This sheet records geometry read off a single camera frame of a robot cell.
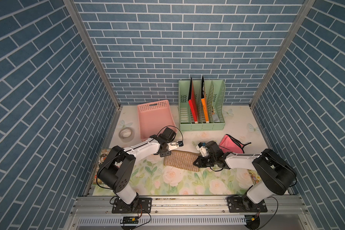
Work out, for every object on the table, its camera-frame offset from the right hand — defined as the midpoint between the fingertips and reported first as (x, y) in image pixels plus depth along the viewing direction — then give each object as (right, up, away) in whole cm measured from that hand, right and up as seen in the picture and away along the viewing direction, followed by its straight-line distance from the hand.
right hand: (194, 164), depth 88 cm
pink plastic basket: (-30, +30, +27) cm, 50 cm away
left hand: (-17, +10, +4) cm, 20 cm away
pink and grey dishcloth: (+24, +11, +7) cm, 27 cm away
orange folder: (+5, +39, -4) cm, 40 cm away
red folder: (-1, +38, -1) cm, 38 cm away
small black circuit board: (-34, -23, -16) cm, 44 cm away
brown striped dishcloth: (-7, +3, +1) cm, 7 cm away
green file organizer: (+19, +47, +24) cm, 56 cm away
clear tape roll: (-47, +17, +13) cm, 52 cm away
